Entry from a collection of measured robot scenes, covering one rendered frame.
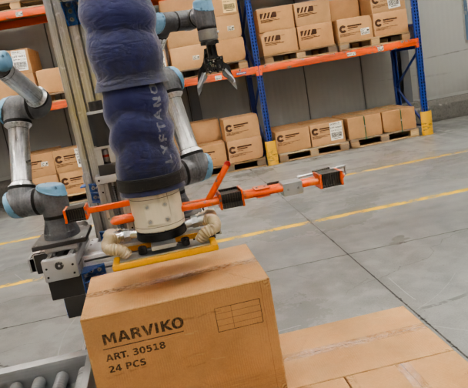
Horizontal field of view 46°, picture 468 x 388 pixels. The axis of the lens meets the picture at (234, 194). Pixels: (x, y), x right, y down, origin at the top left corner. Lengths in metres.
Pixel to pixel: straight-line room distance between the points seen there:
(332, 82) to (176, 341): 9.28
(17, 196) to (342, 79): 8.92
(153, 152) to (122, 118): 0.14
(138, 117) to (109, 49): 0.22
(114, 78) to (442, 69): 10.24
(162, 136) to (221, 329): 0.64
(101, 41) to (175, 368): 1.03
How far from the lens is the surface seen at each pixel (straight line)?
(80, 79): 2.57
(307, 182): 1.92
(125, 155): 1.78
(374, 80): 11.10
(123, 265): 1.79
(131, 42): 1.74
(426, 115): 9.95
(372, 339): 2.21
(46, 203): 2.44
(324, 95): 10.78
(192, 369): 1.88
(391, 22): 9.85
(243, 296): 1.80
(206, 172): 2.46
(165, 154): 1.78
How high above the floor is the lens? 1.59
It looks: 12 degrees down
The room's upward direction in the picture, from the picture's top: 10 degrees counter-clockwise
